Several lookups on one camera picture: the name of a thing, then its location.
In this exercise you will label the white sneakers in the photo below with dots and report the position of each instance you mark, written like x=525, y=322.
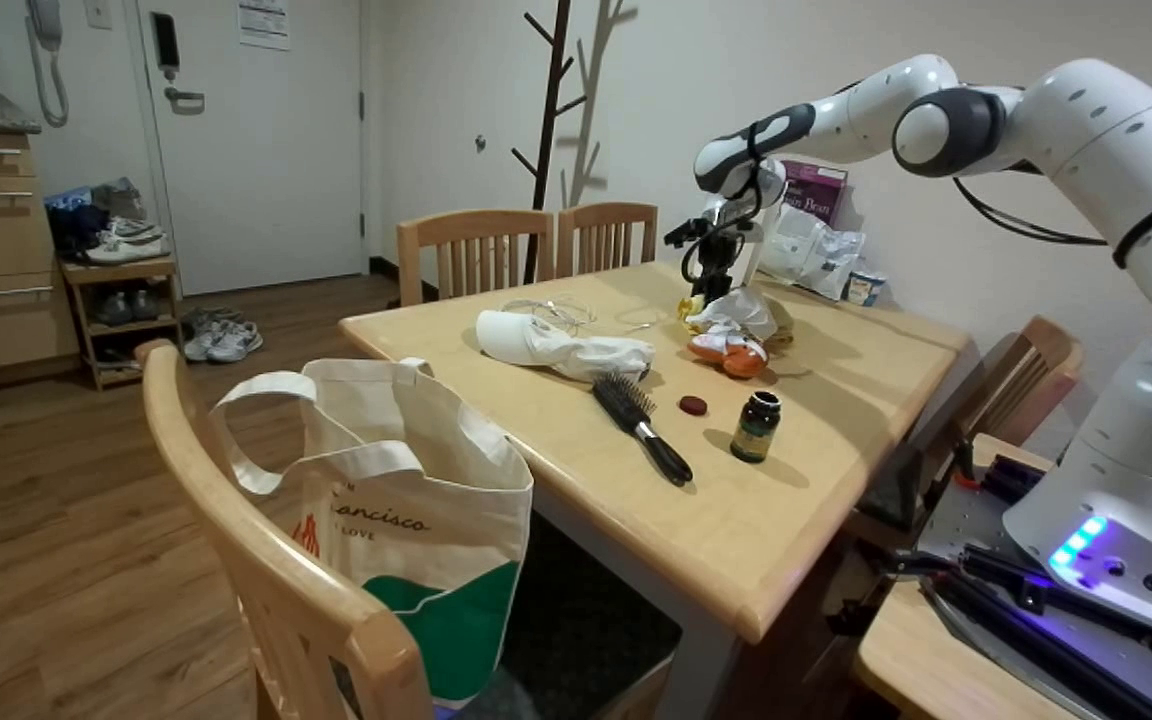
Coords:
x=126, y=247

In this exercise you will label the small red round lid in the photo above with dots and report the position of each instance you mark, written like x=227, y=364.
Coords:
x=695, y=405

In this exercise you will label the white door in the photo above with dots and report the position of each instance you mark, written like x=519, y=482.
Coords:
x=270, y=160

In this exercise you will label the black door lock device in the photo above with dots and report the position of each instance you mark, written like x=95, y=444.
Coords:
x=166, y=40

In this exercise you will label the dark wooden coat rack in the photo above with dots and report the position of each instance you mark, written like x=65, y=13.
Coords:
x=550, y=107

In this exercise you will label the dark shoes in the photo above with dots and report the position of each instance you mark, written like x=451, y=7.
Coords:
x=120, y=305

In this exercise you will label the purple box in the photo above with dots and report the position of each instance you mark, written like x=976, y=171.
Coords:
x=817, y=187

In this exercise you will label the white paper notice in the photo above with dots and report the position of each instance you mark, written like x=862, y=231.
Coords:
x=265, y=20

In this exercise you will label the dark floor rug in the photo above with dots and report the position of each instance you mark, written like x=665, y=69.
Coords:
x=578, y=613

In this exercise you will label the yellow towel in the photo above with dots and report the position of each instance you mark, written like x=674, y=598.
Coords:
x=778, y=324

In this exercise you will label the red wrapped object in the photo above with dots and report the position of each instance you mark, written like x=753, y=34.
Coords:
x=736, y=363

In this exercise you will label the canvas tote bag green print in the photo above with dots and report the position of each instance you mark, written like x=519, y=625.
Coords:
x=428, y=533

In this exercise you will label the grey shoe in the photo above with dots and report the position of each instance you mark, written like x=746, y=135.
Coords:
x=120, y=200

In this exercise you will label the blue fabric item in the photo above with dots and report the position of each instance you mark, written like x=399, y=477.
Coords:
x=71, y=221

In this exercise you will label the grey robot mounting plate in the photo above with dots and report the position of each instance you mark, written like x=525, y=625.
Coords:
x=1096, y=654

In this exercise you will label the dark glass bottle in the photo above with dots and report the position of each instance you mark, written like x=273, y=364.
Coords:
x=756, y=427

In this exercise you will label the wooden robot side table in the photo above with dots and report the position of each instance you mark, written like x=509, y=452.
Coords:
x=921, y=664

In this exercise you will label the light wooden chair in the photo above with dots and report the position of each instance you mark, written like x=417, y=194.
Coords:
x=609, y=237
x=471, y=253
x=256, y=562
x=991, y=400

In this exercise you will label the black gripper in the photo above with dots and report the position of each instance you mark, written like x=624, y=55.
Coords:
x=725, y=240

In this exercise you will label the white wall phone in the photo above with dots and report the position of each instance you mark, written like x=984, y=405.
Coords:
x=45, y=40

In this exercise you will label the wooden drawer cabinet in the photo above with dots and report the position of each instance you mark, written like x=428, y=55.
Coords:
x=0, y=253

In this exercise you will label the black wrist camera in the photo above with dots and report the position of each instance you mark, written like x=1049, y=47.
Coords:
x=685, y=231

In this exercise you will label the black hair brush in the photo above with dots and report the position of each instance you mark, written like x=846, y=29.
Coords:
x=638, y=419

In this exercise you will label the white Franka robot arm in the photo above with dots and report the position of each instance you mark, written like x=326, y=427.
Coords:
x=1096, y=123

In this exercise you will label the crumpled white plastic bag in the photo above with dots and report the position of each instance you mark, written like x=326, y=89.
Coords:
x=563, y=344

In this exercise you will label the black bar clamp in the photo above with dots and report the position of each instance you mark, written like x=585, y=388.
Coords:
x=1059, y=654
x=921, y=572

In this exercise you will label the wooden shoe rack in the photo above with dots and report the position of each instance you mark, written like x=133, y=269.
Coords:
x=120, y=333

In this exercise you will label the white light switch plate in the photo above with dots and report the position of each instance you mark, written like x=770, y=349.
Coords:
x=97, y=9

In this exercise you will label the grey white sneaker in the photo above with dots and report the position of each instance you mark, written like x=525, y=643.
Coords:
x=245, y=339
x=210, y=342

